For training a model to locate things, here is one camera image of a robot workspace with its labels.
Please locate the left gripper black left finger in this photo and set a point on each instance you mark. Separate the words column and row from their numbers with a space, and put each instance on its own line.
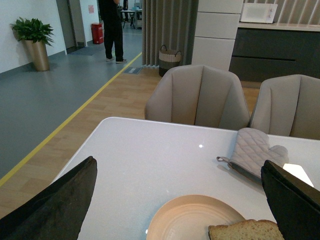
column 58, row 211

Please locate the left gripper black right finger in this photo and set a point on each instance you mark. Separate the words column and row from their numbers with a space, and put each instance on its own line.
column 294, row 204

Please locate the slice of brown bread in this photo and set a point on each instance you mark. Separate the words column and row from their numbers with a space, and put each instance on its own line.
column 246, row 230

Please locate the grey quilted oven mitt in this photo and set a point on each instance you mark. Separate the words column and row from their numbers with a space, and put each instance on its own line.
column 250, row 152

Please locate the beige upholstered chair right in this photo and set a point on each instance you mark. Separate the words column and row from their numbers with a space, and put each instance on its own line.
column 288, row 106

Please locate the beige upholstered chair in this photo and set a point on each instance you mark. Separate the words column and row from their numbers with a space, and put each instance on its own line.
column 288, row 106
column 199, row 95

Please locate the beige ceramic plate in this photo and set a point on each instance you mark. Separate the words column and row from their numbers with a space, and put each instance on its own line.
column 188, row 217

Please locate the beige upholstered chair left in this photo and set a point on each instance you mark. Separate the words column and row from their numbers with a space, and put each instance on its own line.
column 199, row 95

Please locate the dark grey kitchen counter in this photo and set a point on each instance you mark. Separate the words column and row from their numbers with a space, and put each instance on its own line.
column 264, row 51

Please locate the gold plant pot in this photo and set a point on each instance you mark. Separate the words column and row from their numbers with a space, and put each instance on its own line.
column 38, row 53

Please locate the green potted plant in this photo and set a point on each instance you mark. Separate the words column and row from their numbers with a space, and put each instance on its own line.
column 33, row 30

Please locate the red box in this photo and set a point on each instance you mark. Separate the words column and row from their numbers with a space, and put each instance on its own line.
column 97, row 33

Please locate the white microwave oven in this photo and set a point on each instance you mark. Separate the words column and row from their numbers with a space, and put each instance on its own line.
column 263, row 13

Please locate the white tall cabinet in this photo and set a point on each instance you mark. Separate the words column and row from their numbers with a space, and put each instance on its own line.
column 215, row 32

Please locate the person in black clothes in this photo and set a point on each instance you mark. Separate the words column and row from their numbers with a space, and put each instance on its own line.
column 113, row 32

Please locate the grey slatted partition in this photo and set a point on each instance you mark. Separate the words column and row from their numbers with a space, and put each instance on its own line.
column 171, row 23

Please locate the woven basket with handles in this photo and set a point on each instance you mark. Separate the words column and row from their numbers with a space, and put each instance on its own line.
column 168, row 58

